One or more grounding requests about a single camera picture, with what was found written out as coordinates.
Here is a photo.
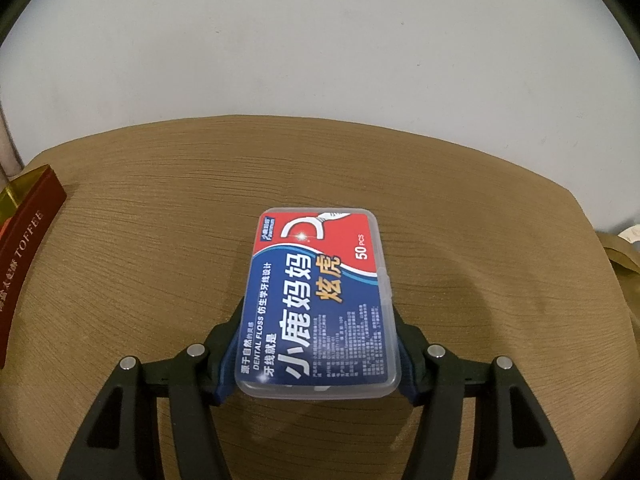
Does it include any red and gold tin box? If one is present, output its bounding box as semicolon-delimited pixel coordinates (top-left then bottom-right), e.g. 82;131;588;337
0;164;67;367

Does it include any tan fabric bundle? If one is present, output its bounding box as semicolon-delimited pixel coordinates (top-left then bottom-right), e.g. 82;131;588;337
597;230;640;281

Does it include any clear dental floss box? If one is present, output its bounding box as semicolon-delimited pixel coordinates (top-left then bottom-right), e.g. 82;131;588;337
235;206;401;401

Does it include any beige patterned curtain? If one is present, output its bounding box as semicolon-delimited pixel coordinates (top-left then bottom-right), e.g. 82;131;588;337
0;125;24;177

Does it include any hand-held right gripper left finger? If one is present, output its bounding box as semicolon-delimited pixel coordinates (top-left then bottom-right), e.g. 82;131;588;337
57;300;246;480

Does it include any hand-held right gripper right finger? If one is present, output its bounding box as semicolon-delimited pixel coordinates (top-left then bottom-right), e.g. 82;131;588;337
392;305;576;480

